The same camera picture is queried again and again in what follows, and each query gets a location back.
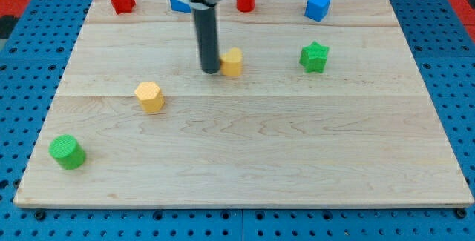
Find yellow hexagon block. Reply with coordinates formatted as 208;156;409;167
134;82;165;113

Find blue triangle block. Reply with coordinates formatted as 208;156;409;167
169;0;191;13

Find yellow heart block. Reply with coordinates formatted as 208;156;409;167
220;47;243;76

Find wooden board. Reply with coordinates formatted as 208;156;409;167
14;0;474;209

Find green star block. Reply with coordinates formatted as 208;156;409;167
299;41;330;73

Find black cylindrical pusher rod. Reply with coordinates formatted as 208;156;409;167
193;7;220;74

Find blue cube block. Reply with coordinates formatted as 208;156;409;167
304;0;331;22

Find green cylinder block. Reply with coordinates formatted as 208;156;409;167
48;134;86;170

